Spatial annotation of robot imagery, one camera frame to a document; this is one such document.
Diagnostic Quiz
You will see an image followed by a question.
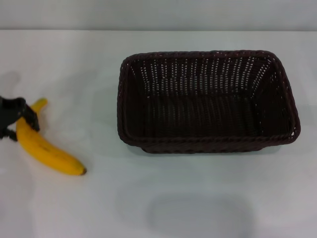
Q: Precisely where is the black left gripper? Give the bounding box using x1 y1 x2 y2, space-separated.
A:
0 96 41 142

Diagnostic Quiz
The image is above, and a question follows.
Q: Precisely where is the black woven plastic basket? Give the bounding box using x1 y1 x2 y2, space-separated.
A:
116 50 302 155

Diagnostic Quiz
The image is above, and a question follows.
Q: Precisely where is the yellow banana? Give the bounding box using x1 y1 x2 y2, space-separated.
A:
15 98 88 177

